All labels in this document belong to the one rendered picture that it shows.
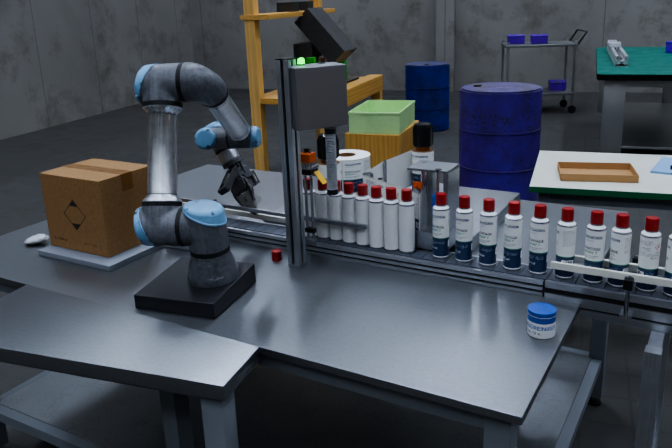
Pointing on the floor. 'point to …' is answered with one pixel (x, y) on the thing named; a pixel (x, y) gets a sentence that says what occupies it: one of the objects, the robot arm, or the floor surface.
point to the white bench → (625, 193)
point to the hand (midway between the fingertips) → (253, 212)
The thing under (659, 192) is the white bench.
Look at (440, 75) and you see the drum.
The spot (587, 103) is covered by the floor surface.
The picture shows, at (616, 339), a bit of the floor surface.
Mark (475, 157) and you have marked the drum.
